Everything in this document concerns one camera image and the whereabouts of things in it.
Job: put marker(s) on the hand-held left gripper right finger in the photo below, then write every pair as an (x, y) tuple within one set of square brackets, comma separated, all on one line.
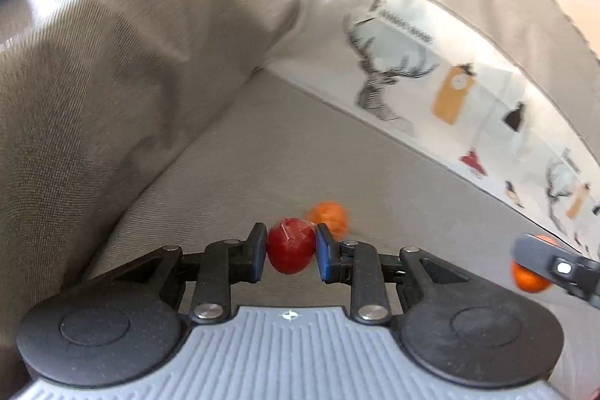
[(324, 254)]

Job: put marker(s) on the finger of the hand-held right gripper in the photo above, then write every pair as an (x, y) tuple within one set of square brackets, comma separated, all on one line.
[(543, 257)]

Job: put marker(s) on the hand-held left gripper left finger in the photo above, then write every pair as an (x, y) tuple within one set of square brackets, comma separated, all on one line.
[(258, 254)]

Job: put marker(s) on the plastic-wrapped orange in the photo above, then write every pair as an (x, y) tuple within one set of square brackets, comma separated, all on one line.
[(529, 280), (330, 215)]

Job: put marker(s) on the smooth red fruit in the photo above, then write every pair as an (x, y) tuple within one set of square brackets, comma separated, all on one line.
[(290, 247)]

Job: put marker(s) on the grey bed sheet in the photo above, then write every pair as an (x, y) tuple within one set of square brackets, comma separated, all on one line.
[(281, 147)]

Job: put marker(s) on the deer-print white grey blanket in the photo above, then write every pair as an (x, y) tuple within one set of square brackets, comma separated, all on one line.
[(398, 67)]

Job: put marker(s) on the grey pillow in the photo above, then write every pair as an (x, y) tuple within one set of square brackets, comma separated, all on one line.
[(117, 76)]

